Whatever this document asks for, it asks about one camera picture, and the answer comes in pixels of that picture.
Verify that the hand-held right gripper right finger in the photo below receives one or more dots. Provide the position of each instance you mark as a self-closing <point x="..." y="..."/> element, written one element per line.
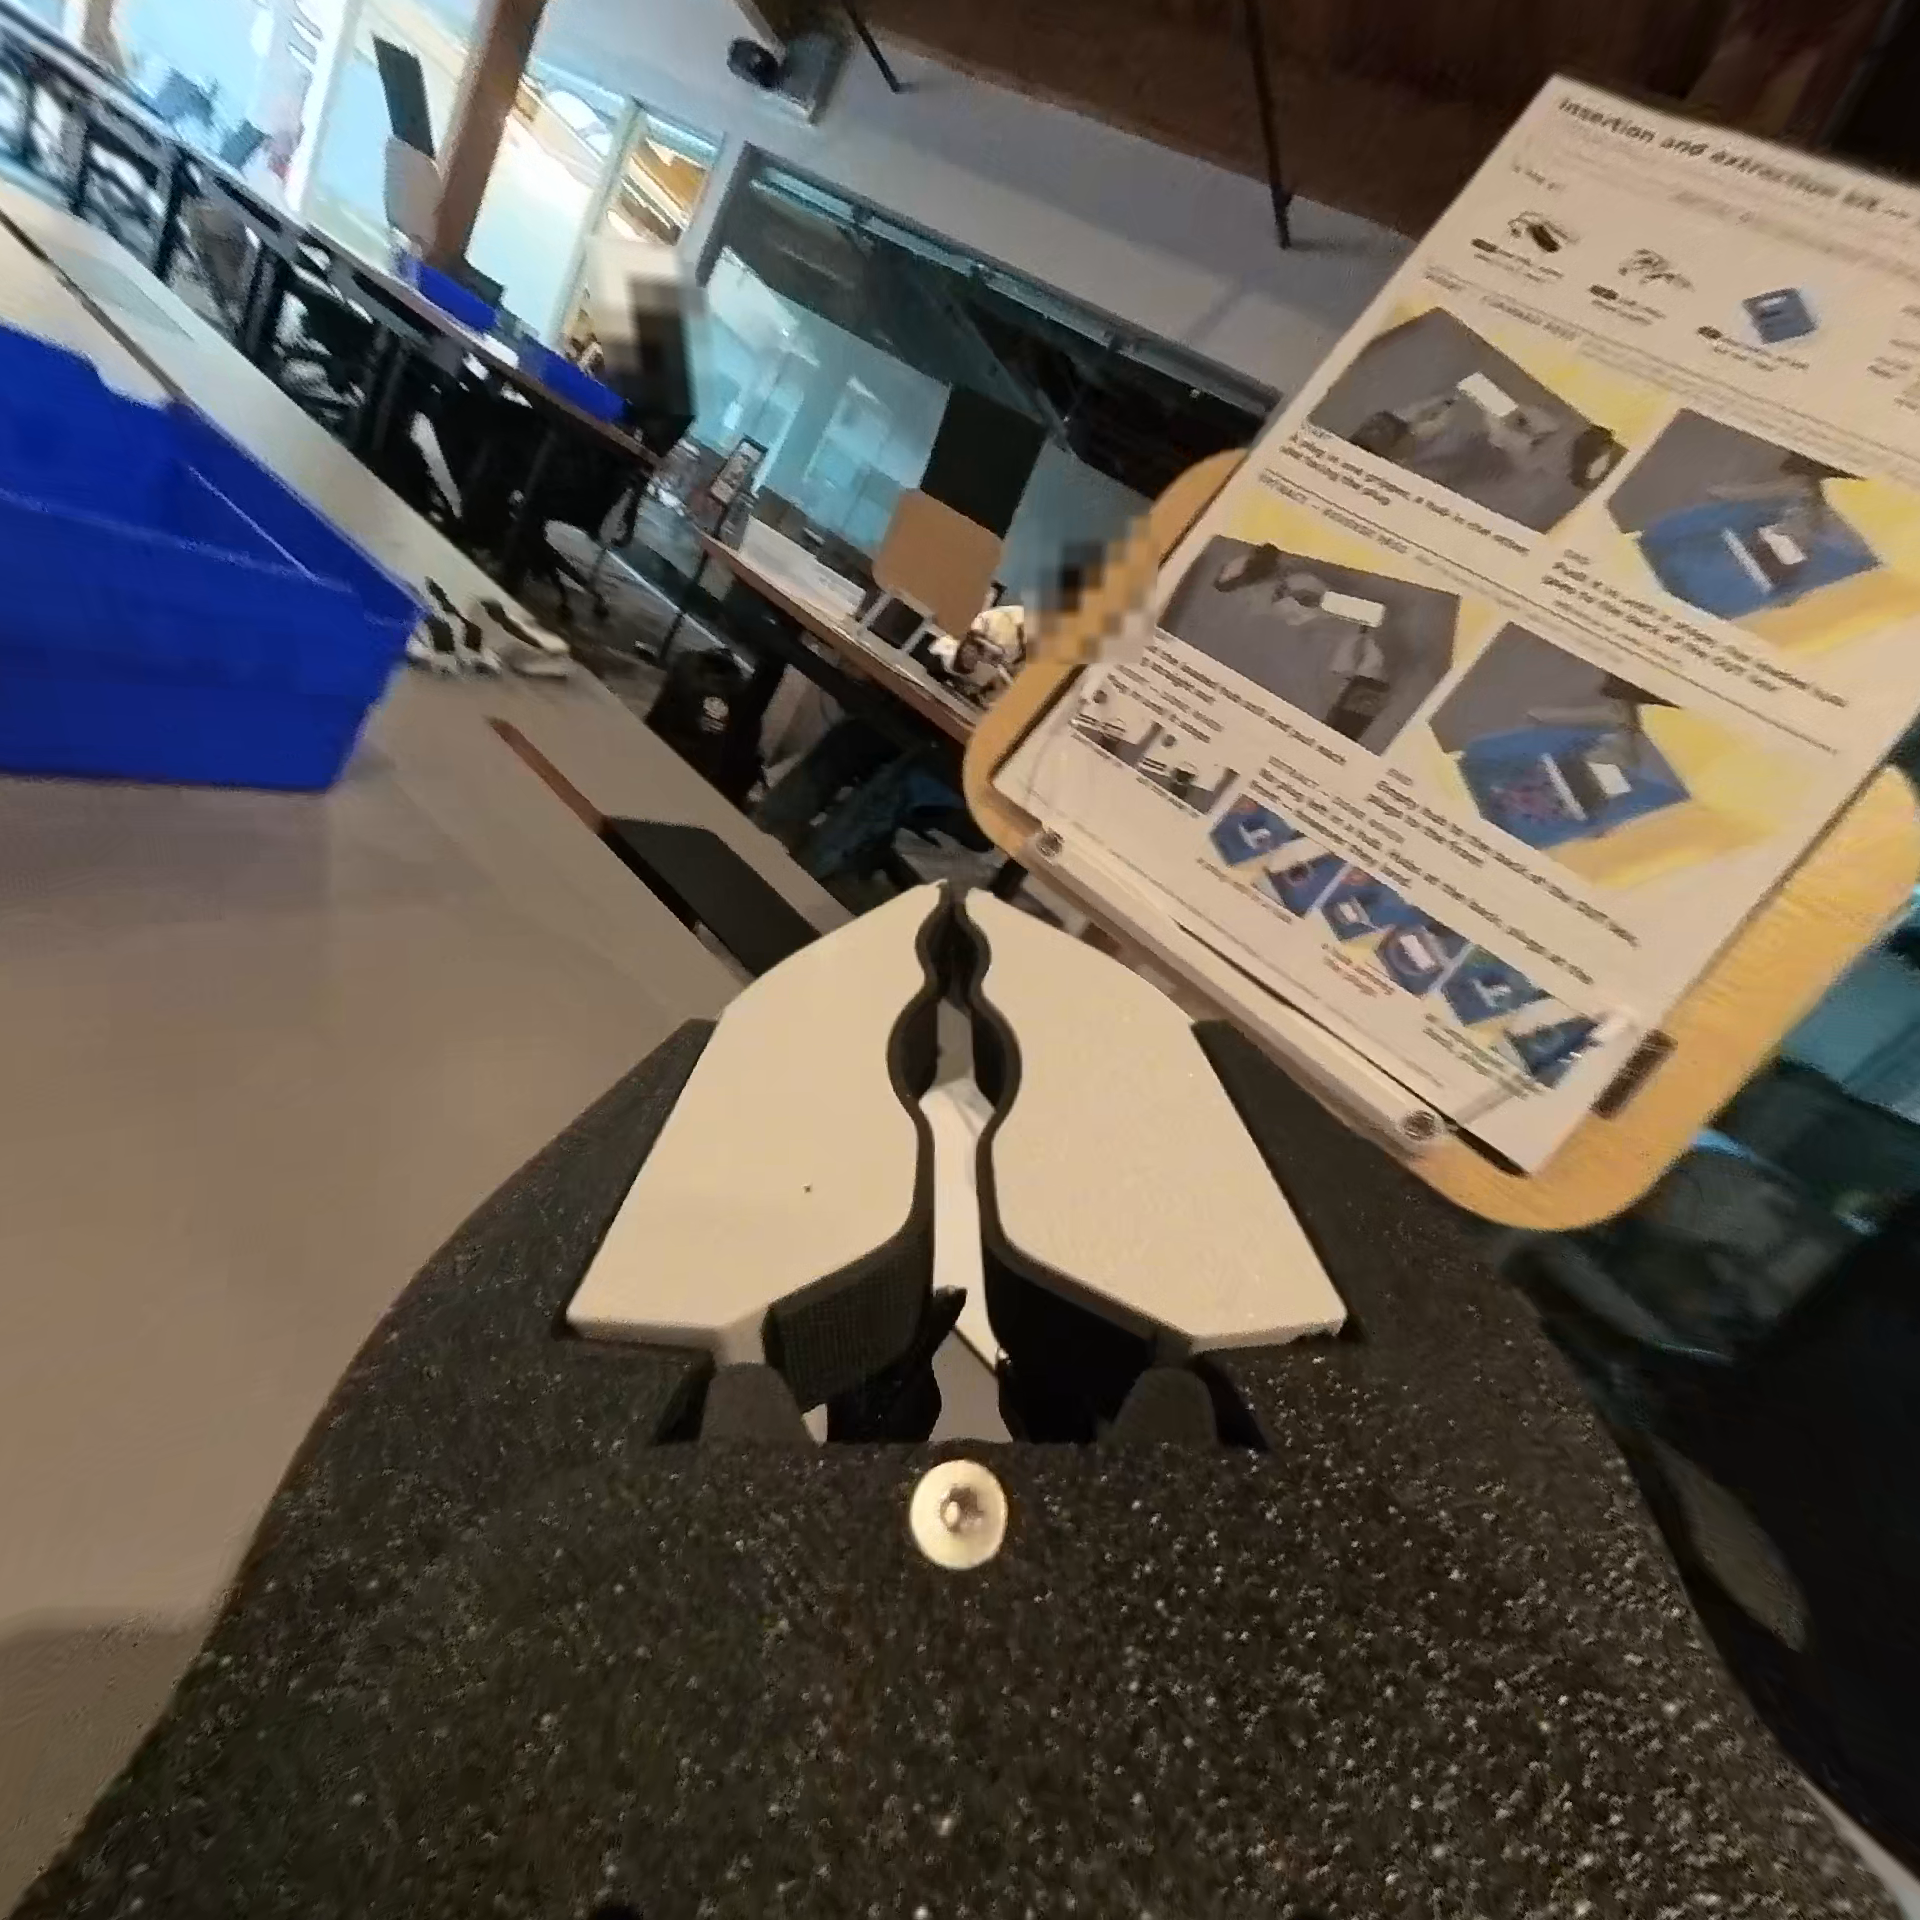
<point x="1140" y="1169"/>

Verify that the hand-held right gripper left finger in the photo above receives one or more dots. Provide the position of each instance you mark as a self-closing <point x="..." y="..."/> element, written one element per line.
<point x="749" y="1169"/>

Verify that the black bag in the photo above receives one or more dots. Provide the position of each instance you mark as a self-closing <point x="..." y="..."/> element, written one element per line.
<point x="712" y="721"/>

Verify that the wooden edged long desk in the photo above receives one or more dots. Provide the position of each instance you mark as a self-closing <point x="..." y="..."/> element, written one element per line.
<point x="842" y="631"/>

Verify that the wooden backing board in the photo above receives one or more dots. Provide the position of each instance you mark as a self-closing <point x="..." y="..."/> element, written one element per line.
<point x="1725" y="1051"/>

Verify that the printed instruction sheet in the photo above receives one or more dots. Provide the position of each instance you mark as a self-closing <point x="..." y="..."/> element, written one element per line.
<point x="1502" y="675"/>

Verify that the cardboard box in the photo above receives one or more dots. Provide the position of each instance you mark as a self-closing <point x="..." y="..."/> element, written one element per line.
<point x="938" y="548"/>

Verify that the blue plastic bin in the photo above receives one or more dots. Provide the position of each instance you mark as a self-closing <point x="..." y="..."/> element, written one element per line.
<point x="150" y="601"/>

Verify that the ceiling security camera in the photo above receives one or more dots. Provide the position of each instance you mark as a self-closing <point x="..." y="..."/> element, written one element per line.
<point x="780" y="68"/>

